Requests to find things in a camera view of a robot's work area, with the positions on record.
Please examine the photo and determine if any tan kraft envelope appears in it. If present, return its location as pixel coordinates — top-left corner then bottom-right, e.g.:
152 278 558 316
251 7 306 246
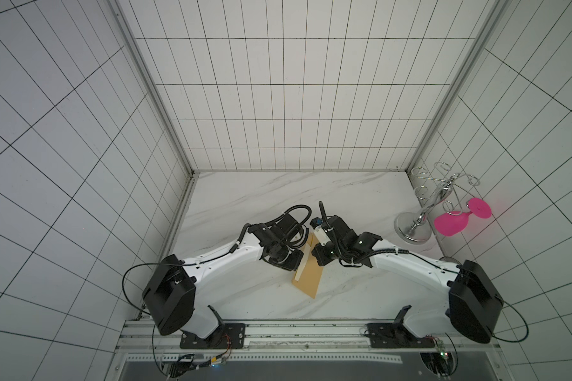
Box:
292 233 323 298

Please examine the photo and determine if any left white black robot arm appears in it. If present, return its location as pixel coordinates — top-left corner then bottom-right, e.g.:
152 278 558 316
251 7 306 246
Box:
142 213 309 339

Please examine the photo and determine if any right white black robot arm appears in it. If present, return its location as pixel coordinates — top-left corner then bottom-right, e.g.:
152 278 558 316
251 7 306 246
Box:
311 216 505 344

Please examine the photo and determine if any pink plastic wine glass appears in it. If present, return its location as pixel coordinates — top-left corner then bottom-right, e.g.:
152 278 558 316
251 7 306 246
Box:
434 198 492 237

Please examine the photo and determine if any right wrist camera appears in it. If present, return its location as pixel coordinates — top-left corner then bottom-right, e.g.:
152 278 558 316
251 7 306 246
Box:
310 217 328 241

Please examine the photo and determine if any chrome wire glass rack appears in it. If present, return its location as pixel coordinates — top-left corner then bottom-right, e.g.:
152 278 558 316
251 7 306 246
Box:
394 162 481 244

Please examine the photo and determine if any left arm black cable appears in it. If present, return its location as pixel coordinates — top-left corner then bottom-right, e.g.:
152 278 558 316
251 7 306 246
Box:
121 260 187 315

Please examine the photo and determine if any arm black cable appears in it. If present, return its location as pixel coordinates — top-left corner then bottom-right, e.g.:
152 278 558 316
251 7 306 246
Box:
490 301 530 344
121 260 187 315

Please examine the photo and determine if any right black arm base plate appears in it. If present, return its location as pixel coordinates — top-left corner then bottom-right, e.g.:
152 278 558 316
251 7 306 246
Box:
364 323 435 349

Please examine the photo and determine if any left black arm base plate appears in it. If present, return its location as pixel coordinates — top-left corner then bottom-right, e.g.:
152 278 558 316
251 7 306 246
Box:
180 323 246 350

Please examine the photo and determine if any aluminium mounting rail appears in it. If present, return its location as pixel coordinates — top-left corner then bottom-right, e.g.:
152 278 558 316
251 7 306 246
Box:
116 319 497 358

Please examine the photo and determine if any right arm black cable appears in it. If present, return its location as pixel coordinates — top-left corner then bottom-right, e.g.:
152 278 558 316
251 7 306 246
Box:
490 301 530 344

